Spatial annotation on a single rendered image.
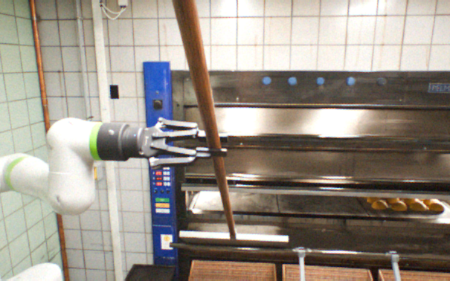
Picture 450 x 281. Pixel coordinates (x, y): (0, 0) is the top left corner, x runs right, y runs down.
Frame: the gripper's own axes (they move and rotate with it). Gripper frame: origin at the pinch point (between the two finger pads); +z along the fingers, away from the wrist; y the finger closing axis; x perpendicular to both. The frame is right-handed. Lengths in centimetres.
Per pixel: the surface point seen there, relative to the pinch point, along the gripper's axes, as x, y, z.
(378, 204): -152, -36, 96
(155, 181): -127, -36, -51
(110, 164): -122, -45, -81
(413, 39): -70, -104, 97
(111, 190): -134, -31, -81
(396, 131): -103, -65, 93
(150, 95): -91, -78, -52
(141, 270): -153, 15, -58
